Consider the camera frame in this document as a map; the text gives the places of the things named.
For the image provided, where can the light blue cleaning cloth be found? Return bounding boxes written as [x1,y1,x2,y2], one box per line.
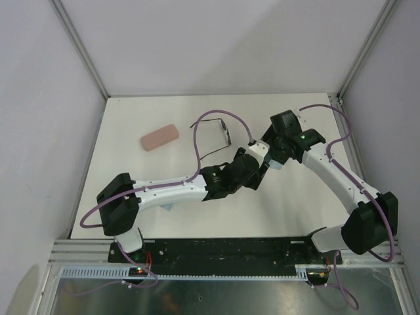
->
[264,157,282,170]

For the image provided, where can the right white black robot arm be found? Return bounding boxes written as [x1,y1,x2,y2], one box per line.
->
[262,110,398,263]

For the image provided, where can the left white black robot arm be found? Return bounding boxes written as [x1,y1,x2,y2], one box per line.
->
[97,142,268,263]

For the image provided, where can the small blue crumpled cloth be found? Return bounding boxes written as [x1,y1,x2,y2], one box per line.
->
[160,203,174,211]

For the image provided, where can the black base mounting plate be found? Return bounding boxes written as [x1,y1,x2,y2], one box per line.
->
[108,236,342,272]

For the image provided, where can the pink glasses case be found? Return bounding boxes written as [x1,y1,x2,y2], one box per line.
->
[140,124,179,152]

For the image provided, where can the small circuit board with leds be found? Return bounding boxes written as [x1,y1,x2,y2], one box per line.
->
[128,266,148,277]

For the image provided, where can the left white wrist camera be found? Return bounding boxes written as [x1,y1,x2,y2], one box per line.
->
[245,140,270,165]

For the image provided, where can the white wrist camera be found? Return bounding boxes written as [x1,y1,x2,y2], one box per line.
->
[245,140,270,165]
[292,108,307,124]

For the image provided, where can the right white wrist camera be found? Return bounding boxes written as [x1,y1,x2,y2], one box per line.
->
[292,108,307,124]

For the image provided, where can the brown thin-frame glasses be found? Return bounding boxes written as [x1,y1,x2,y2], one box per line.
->
[197,117,232,161]

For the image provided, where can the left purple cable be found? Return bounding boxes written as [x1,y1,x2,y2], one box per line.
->
[79,109,255,230]

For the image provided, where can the purple cable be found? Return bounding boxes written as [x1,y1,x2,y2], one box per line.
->
[79,109,255,230]
[300,104,396,311]

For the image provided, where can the right aluminium frame post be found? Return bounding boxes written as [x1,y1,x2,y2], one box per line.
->
[337,0,400,99]

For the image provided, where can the aluminium frame post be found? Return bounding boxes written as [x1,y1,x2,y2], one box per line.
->
[337,0,400,99]
[49,0,109,98]

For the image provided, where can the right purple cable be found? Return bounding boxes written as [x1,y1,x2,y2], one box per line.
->
[300,104,396,311]

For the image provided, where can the white slotted cable duct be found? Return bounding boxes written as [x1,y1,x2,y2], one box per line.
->
[60,266,324,281]

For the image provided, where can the left aluminium frame post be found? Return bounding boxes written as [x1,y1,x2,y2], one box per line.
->
[49,0,109,98]

